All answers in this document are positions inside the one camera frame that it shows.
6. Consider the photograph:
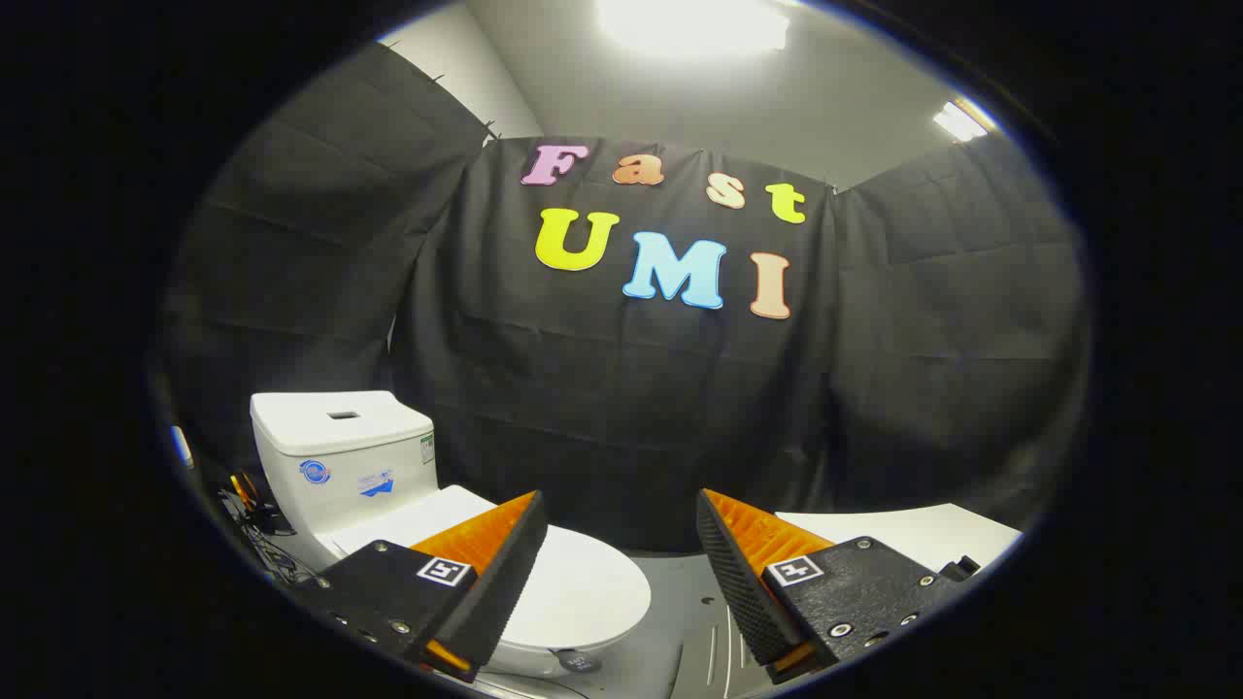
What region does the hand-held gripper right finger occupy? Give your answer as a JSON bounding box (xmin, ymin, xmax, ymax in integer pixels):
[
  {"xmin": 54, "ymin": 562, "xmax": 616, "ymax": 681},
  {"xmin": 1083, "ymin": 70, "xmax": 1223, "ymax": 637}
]
[{"xmin": 695, "ymin": 488, "xmax": 964, "ymax": 685}]

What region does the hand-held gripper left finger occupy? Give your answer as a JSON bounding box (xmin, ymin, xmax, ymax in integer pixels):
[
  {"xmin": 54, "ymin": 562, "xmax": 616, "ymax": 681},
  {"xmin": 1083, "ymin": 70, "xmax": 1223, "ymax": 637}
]
[{"xmin": 289, "ymin": 490, "xmax": 549, "ymax": 683}]

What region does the white toilet lid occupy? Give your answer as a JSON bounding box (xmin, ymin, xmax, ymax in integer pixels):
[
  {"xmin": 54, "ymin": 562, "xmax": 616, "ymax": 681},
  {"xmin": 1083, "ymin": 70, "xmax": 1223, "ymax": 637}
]
[{"xmin": 332, "ymin": 485, "xmax": 653, "ymax": 652}]

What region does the white toilet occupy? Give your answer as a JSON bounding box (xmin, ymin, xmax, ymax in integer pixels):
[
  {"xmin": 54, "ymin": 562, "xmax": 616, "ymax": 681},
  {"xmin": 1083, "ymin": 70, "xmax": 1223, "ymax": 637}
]
[{"xmin": 250, "ymin": 390, "xmax": 653, "ymax": 679}]

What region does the white drawer cabinet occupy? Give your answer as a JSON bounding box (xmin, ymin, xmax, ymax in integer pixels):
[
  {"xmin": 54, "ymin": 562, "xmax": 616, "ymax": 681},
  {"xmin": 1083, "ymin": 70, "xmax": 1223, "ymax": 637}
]
[{"xmin": 775, "ymin": 503, "xmax": 1024, "ymax": 576}]

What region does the black backdrop cloth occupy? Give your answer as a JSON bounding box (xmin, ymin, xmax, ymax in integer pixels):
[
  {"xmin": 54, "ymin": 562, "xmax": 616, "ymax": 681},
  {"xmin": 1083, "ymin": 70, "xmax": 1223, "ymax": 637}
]
[{"xmin": 160, "ymin": 39, "xmax": 1093, "ymax": 554}]

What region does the small ceiling light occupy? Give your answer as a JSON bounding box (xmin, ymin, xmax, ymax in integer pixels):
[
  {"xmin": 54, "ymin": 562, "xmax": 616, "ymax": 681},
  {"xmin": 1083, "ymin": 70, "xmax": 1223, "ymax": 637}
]
[{"xmin": 932, "ymin": 97, "xmax": 993, "ymax": 144}]

